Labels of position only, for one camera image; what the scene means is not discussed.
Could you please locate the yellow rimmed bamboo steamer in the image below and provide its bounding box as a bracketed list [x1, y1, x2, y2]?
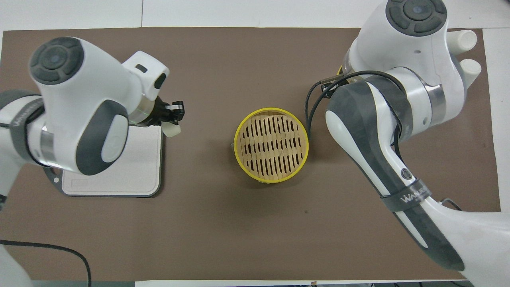
[233, 108, 310, 184]

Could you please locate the small white steamed bun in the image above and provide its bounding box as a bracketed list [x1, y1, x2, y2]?
[161, 123, 182, 138]

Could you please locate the white cutting board grey rim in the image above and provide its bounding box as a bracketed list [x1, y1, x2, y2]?
[42, 126, 164, 198]

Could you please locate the white plastic cup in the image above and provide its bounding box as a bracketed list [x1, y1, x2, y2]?
[458, 59, 482, 90]
[448, 30, 477, 54]

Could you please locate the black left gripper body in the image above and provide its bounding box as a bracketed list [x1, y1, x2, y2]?
[149, 98, 170, 126]

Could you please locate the brown table mat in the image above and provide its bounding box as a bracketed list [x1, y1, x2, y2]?
[0, 27, 502, 281]

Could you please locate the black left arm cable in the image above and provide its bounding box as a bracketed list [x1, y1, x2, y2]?
[0, 239, 92, 287]

